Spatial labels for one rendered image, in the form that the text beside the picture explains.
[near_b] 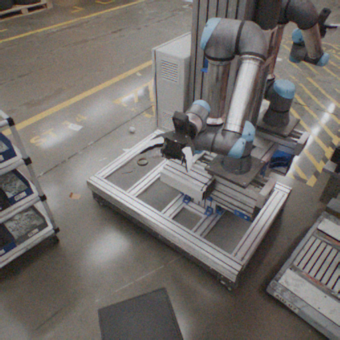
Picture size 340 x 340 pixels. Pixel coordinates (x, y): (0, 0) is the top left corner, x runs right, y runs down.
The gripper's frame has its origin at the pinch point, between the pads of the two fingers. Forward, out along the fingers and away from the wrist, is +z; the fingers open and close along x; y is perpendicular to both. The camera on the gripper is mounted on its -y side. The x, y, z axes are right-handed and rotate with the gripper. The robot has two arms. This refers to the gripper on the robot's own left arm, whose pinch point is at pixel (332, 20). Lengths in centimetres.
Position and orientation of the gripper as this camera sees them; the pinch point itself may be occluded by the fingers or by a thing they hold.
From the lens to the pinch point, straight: 224.6
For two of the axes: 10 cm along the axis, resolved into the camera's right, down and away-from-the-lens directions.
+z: 7.8, -4.0, 4.8
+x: 6.2, 6.1, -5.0
